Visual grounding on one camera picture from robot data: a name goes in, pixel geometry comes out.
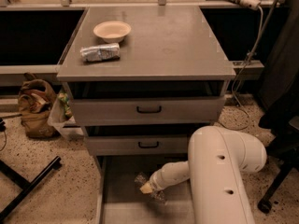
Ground brown paper bag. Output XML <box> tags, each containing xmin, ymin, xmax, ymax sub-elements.
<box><xmin>18</xmin><ymin>73</ymin><xmax>57</xmax><ymax>139</ymax></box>

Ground grey top drawer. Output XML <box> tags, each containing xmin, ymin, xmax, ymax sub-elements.
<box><xmin>67</xmin><ymin>81</ymin><xmax>226</xmax><ymax>127</ymax></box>

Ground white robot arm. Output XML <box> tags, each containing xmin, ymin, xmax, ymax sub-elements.
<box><xmin>135</xmin><ymin>126</ymin><xmax>267</xmax><ymax>224</ymax></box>

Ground clear plastic bin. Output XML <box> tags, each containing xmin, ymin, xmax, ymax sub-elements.
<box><xmin>47</xmin><ymin>97</ymin><xmax>85</xmax><ymax>141</ymax></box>

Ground black stand legs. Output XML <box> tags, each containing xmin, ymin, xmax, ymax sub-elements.
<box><xmin>0</xmin><ymin>156</ymin><xmax>62</xmax><ymax>224</ymax></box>

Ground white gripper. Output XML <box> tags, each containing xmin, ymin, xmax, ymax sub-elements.
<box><xmin>140</xmin><ymin>172</ymin><xmax>166</xmax><ymax>194</ymax></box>

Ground grey middle drawer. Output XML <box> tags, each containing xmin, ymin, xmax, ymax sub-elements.
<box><xmin>83</xmin><ymin>123</ymin><xmax>213</xmax><ymax>157</ymax></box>

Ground grey bottom drawer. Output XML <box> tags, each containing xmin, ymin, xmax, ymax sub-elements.
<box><xmin>100</xmin><ymin>154</ymin><xmax>195</xmax><ymax>224</ymax></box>

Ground grey drawer cabinet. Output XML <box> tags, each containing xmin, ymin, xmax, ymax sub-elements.
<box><xmin>56</xmin><ymin>5</ymin><xmax>236</xmax><ymax>158</ymax></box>

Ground beige paper bowl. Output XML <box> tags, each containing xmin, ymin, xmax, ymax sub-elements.
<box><xmin>93</xmin><ymin>21</ymin><xmax>131</xmax><ymax>43</ymax></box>

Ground silver foil snack packet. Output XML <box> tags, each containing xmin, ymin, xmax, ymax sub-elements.
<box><xmin>80</xmin><ymin>43</ymin><xmax>121</xmax><ymax>62</ymax></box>

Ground green snack bag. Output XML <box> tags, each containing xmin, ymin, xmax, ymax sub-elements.
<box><xmin>58</xmin><ymin>92</ymin><xmax>72</xmax><ymax>119</ymax></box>

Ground grey drawer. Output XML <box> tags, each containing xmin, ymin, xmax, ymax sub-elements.
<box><xmin>100</xmin><ymin>154</ymin><xmax>195</xmax><ymax>224</ymax></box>
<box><xmin>83</xmin><ymin>123</ymin><xmax>213</xmax><ymax>157</ymax></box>
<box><xmin>67</xmin><ymin>81</ymin><xmax>226</xmax><ymax>127</ymax></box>

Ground clear plastic water bottle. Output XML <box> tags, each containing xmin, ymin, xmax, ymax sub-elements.
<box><xmin>135</xmin><ymin>173</ymin><xmax>166</xmax><ymax>204</ymax></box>

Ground grey cable on floor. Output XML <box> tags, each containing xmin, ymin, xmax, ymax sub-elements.
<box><xmin>218</xmin><ymin>7</ymin><xmax>264</xmax><ymax>132</ymax></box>

